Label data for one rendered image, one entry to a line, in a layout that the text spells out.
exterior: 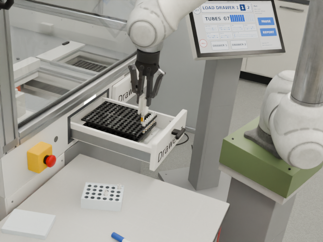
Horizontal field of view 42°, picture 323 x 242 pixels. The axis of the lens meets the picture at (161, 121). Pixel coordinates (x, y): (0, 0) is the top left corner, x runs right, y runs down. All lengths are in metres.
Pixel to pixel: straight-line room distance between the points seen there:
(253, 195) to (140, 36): 0.82
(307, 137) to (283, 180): 0.27
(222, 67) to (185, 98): 1.01
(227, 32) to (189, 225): 1.15
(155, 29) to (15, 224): 0.68
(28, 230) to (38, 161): 0.21
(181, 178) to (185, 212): 1.38
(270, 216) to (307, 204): 1.21
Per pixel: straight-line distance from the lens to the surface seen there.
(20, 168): 1.37
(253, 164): 1.55
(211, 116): 2.39
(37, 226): 1.29
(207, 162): 2.57
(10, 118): 1.26
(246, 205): 1.72
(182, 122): 1.59
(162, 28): 1.14
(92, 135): 1.50
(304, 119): 1.29
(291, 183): 1.51
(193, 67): 3.14
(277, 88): 1.47
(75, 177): 1.49
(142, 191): 1.44
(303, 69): 1.26
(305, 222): 2.73
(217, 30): 2.16
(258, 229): 1.74
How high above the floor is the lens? 1.65
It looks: 28 degrees down
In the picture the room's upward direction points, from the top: 6 degrees clockwise
